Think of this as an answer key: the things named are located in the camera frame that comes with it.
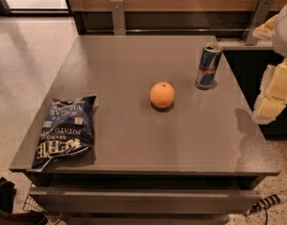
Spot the left metal bracket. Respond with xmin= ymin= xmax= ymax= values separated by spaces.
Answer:
xmin=111 ymin=0 xmax=126 ymax=36

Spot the metal bracket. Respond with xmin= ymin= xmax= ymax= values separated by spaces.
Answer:
xmin=111 ymin=0 xmax=126 ymax=36
xmin=242 ymin=0 xmax=274 ymax=46

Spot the dark brown object on floor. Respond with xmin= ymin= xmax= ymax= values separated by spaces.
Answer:
xmin=0 ymin=177 xmax=48 ymax=225

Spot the orange fruit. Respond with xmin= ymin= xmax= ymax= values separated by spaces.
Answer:
xmin=150 ymin=82 xmax=174 ymax=109

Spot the wire basket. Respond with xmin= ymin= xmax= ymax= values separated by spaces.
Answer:
xmin=23 ymin=196 xmax=44 ymax=212

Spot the red bull can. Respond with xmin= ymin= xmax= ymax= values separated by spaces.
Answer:
xmin=195 ymin=42 xmax=222 ymax=90

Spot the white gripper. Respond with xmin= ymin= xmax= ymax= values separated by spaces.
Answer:
xmin=252 ymin=4 xmax=287 ymax=125

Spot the right metal bracket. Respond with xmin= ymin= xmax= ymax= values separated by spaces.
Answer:
xmin=242 ymin=0 xmax=274 ymax=46

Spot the blue kettle chip bag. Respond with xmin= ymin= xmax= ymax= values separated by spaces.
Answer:
xmin=31 ymin=95 xmax=97 ymax=171

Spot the grey table drawer front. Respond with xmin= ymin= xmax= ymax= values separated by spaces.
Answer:
xmin=29 ymin=187 xmax=260 ymax=215

